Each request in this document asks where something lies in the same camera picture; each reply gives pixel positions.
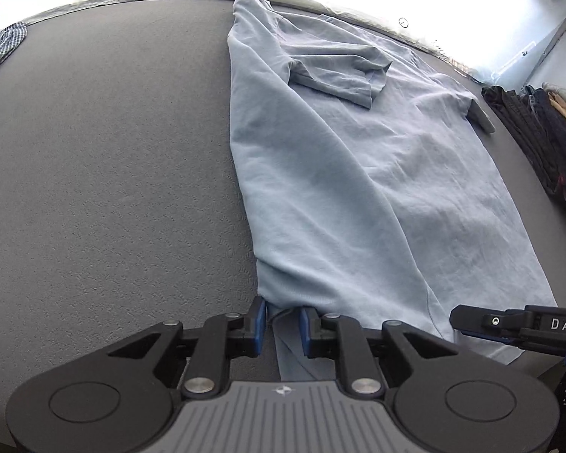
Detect checked cloth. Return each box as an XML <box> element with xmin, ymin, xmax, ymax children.
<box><xmin>0</xmin><ymin>23</ymin><xmax>29</xmax><ymax>91</ymax></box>

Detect folded navy garment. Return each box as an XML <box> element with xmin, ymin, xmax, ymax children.
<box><xmin>523</xmin><ymin>85</ymin><xmax>566</xmax><ymax>190</ymax></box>

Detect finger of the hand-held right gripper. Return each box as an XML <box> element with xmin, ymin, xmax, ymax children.
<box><xmin>449</xmin><ymin>305</ymin><xmax>530</xmax><ymax>346</ymax></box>

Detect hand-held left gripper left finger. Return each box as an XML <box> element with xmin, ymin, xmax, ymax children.
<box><xmin>108</xmin><ymin>296</ymin><xmax>269</xmax><ymax>399</ymax></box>

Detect light blue t-shirt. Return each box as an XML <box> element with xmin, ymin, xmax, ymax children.
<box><xmin>227</xmin><ymin>0</ymin><xmax>558</xmax><ymax>381</ymax></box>

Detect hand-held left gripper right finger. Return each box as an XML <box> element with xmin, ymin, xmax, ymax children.
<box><xmin>299</xmin><ymin>307</ymin><xmax>459</xmax><ymax>398</ymax></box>

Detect folded black garment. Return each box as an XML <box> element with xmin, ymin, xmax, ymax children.
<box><xmin>481</xmin><ymin>85</ymin><xmax>566</xmax><ymax>208</ymax></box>

